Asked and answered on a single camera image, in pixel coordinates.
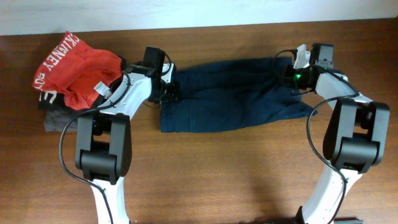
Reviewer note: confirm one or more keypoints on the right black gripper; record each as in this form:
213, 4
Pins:
289, 71

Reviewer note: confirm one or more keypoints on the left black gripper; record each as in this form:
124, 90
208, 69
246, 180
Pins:
175, 93

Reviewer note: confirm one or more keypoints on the navy blue shorts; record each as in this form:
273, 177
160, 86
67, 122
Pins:
230, 95

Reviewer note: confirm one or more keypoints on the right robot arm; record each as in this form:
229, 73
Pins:
355, 137

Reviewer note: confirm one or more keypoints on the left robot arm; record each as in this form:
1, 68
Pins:
104, 145

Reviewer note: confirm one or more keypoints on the red folded shirt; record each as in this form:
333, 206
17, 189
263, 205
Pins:
76, 70

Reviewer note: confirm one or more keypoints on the black folded shirt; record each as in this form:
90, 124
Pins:
55, 101

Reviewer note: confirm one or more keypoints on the grey folded shirt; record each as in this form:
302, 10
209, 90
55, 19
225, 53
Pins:
56, 120

